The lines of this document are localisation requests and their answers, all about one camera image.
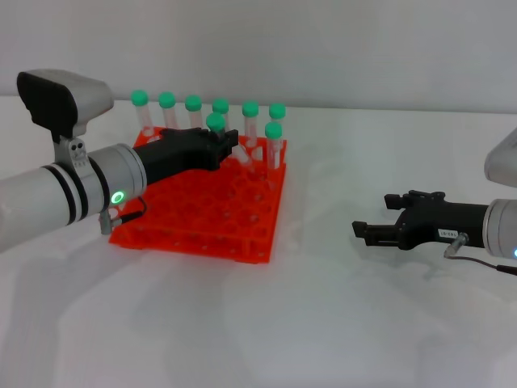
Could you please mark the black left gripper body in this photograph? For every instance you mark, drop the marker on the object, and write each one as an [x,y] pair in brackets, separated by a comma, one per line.
[173,155]

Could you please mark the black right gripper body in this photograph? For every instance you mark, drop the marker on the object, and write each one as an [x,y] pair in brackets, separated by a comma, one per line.
[444,222]

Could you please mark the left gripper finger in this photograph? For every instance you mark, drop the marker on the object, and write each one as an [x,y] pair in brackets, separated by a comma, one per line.
[228,137]
[223,155]

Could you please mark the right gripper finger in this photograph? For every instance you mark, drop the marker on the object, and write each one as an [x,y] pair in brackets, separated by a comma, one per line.
[375,232]
[412,199]

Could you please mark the green-capped clear test tube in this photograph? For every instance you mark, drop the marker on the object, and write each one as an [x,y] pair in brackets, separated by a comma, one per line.
[139,98]
[167,101]
[221,106]
[193,103]
[215,121]
[250,109]
[273,131]
[277,111]

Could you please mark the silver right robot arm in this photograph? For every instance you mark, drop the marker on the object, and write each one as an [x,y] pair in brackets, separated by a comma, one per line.
[503,226]

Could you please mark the orange test tube rack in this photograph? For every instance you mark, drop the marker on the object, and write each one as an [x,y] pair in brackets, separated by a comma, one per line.
[210,210]

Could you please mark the right wrist camera housing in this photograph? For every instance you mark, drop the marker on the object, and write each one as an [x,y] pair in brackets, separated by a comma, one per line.
[503,161]

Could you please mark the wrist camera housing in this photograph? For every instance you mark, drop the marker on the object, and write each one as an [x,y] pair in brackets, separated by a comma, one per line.
[64,101]
[503,161]

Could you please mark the left wrist camera housing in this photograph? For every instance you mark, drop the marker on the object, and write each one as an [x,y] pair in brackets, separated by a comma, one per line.
[64,101]

